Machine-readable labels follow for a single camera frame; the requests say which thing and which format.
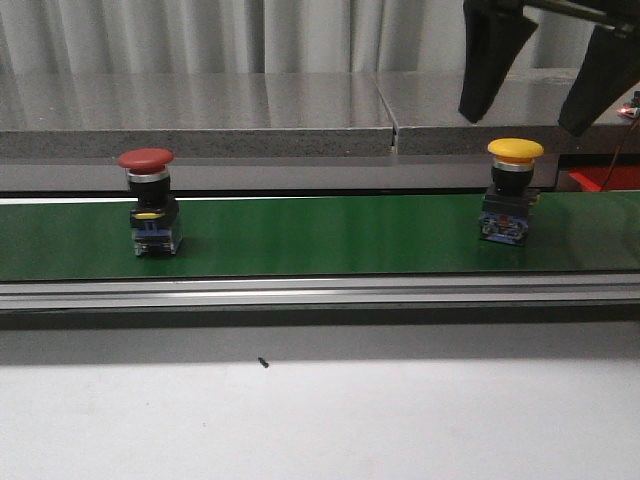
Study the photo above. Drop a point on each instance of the white pleated curtain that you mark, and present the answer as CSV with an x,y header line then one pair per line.
x,y
80,37

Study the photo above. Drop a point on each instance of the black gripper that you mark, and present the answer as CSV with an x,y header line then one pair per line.
x,y
496,32

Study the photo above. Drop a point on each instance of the red mushroom push button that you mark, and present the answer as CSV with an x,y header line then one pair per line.
x,y
155,219

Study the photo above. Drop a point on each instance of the yellow mushroom push button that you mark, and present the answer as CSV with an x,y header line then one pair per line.
x,y
506,205

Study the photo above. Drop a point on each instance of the red plastic tray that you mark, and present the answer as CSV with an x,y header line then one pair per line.
x,y
597,179

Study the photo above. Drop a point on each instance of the small green circuit board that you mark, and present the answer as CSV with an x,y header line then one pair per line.
x,y
629,110

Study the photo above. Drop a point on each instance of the green conveyor belt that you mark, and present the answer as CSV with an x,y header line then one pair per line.
x,y
320,236

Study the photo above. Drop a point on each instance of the grey granite counter slab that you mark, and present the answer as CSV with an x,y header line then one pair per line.
x,y
424,109
194,115

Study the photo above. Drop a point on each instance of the aluminium conveyor frame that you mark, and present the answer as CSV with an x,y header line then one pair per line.
x,y
498,298

